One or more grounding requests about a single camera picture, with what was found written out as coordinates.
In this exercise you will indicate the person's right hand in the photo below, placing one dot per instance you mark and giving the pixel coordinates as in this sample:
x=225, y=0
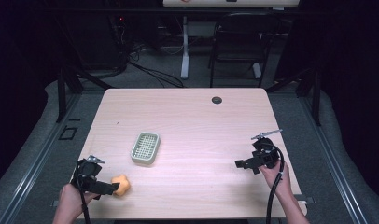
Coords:
x=276, y=180

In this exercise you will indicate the metal floor rail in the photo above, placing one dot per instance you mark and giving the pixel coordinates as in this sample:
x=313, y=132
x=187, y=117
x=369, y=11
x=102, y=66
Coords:
x=330, y=161
x=38, y=158

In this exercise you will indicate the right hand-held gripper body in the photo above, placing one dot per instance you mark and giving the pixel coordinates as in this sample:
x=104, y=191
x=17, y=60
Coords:
x=266, y=152

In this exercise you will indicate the green soap dish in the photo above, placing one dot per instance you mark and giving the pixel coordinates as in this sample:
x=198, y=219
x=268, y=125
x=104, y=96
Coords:
x=145, y=148

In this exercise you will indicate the black folding chair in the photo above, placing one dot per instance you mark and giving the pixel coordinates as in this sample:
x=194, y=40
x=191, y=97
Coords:
x=240, y=37

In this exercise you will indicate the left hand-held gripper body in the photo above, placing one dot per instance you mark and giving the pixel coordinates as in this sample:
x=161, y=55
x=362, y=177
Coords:
x=88, y=170

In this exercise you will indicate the black metal stand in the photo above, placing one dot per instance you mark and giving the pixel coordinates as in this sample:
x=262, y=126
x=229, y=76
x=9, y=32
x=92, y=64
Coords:
x=315, y=93
x=62, y=93

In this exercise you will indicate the white desk leg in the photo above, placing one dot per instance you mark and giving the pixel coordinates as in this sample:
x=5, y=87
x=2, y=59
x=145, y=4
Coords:
x=185, y=49

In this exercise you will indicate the person's left hand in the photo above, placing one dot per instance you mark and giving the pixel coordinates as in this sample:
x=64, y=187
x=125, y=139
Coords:
x=70, y=199

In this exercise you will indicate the dark table grommet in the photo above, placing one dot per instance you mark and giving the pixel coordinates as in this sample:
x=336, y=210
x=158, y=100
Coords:
x=217, y=100

